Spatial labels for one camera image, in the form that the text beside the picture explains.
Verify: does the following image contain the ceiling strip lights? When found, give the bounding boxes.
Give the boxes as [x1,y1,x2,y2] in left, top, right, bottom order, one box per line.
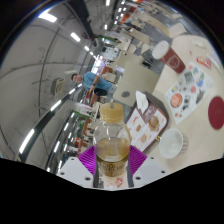
[18,0,141,158]

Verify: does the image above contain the colourful printed paper sheet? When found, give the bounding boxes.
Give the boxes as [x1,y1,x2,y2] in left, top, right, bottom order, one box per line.
[164,61,215,125]

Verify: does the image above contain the red paper cup with lid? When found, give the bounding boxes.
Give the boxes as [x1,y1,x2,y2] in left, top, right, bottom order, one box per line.
[151,39,186,74]

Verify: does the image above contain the small red sauce packet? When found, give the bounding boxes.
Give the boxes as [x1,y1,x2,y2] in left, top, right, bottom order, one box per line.
[195,55,213,69]

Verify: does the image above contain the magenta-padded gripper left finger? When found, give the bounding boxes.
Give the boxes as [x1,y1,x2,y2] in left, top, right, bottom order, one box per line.
[57,145,100,189]

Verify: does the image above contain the brown fried food piece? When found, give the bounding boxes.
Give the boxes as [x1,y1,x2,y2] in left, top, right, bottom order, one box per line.
[147,115,161,132]

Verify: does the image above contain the white crumpled napkin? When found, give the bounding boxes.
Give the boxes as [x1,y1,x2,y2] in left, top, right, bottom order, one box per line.
[134,90,149,114]

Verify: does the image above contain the person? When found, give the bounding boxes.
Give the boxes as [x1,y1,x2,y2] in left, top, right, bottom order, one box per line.
[70,71,113,98]

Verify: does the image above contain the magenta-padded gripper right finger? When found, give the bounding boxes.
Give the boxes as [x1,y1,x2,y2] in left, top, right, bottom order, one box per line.
[126,145,168,189]

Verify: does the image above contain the dark brown food tray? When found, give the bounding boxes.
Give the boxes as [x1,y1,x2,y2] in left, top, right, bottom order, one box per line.
[124,91,169,155]

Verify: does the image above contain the white patterned paper cup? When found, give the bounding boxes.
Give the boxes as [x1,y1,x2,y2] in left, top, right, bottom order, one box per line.
[158,128,190,160]

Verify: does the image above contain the beige chair with round hole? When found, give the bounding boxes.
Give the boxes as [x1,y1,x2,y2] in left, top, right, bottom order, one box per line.
[112,64,159,108]

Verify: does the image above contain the printed paper tray liner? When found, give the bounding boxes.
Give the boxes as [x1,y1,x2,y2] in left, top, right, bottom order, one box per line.
[126,108,167,153]

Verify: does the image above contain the clear yellow-capped tea bottle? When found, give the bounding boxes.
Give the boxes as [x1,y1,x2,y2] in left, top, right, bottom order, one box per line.
[93,102,132,190]

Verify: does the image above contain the ceiling air conditioner unit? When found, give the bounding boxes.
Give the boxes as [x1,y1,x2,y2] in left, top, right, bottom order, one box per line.
[50,77,65,96]

